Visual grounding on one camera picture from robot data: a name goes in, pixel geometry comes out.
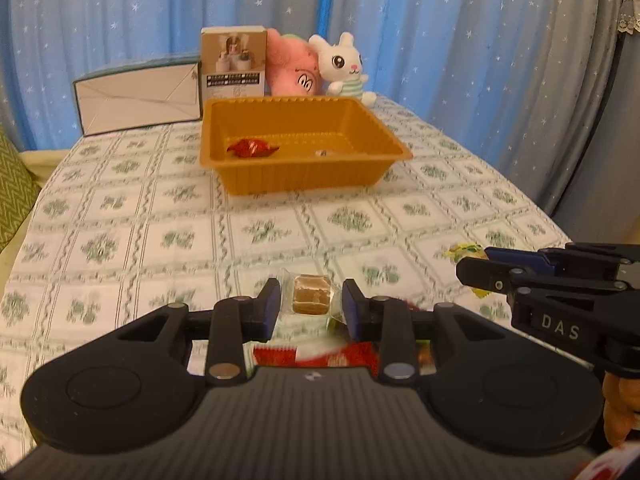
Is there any beige product box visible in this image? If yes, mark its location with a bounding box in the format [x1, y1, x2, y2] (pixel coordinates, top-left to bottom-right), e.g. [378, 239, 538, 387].
[201, 25, 268, 102]

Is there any orange plastic tray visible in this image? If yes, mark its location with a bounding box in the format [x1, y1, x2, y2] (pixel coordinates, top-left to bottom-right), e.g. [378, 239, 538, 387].
[199, 96, 414, 196]

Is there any light green sofa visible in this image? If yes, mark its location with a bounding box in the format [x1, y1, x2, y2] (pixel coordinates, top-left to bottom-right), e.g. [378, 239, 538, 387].
[0, 147, 68, 281]

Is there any green candy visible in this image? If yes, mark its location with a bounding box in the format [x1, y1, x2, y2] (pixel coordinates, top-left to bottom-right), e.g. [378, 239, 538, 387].
[444, 241, 493, 300]

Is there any blue star curtain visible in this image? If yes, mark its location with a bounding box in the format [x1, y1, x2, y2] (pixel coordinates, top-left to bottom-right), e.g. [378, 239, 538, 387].
[0, 0, 640, 241]

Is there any red twist-wrapped candy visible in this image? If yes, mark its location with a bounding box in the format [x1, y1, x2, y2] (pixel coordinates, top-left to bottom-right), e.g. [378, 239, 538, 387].
[226, 138, 281, 160]

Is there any white flat cardboard box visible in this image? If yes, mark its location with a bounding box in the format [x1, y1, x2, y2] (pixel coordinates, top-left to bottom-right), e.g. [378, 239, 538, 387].
[72, 55, 203, 137]

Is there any white lace cloth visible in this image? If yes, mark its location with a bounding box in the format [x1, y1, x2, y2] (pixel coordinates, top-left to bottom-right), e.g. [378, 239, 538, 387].
[617, 0, 640, 36]

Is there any green chevron cushion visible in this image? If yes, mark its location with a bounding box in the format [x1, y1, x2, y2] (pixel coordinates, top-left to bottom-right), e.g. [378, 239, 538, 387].
[0, 125, 43, 253]

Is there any clear-wrapped brown candy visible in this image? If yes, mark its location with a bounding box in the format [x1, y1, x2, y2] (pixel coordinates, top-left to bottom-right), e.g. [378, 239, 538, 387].
[280, 267, 346, 323]

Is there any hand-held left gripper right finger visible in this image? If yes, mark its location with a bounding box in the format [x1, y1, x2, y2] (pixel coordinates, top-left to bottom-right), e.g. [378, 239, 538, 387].
[341, 278, 501, 381]

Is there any white bunny plush toy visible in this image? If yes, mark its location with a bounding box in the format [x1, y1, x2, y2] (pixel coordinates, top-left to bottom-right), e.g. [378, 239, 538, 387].
[307, 31, 377, 107]

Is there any red white snack packet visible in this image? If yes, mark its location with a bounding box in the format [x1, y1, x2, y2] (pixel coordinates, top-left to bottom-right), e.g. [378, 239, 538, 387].
[252, 341, 378, 378]

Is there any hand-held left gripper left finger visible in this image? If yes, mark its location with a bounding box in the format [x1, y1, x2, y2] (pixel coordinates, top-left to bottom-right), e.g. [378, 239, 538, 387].
[116, 278, 282, 386]

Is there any pink plush toy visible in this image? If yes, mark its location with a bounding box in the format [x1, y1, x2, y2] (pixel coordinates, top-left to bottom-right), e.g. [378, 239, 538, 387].
[265, 29, 323, 97]

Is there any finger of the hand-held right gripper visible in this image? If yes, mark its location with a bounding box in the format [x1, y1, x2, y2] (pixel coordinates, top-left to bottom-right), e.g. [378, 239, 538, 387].
[456, 257, 628, 298]
[484, 242, 640, 281]

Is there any floral tablecloth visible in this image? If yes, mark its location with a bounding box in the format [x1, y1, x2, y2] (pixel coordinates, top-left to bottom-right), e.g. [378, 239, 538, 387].
[0, 92, 573, 466]

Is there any person's right hand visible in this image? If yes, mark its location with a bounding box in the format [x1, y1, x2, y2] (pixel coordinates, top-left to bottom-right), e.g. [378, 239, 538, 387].
[601, 374, 640, 448]

